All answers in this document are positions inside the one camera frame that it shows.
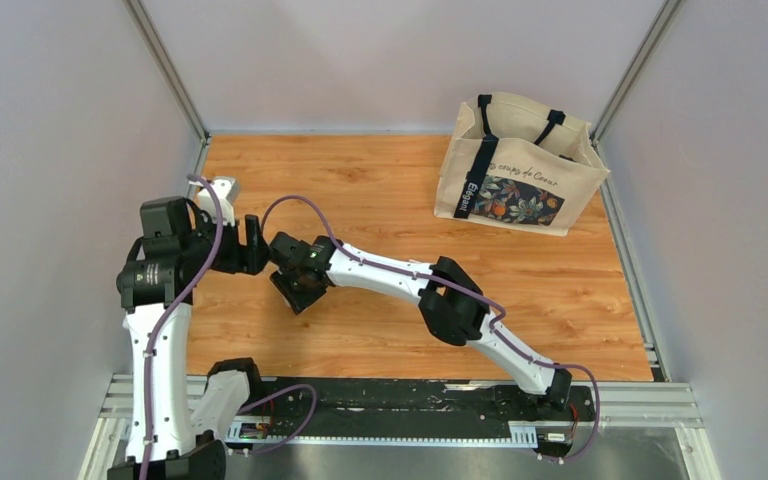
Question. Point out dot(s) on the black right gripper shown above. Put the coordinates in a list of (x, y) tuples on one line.
[(299, 301)]

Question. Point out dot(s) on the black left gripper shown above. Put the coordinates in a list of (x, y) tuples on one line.
[(251, 258)]

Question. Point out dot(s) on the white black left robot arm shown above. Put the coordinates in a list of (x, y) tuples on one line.
[(180, 242)]

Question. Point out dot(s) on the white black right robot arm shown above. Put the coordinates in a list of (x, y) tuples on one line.
[(453, 307)]

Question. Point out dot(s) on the beige floral tote bag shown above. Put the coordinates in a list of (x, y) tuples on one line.
[(516, 163)]

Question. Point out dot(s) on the aluminium frame rail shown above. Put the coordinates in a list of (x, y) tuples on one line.
[(618, 405)]

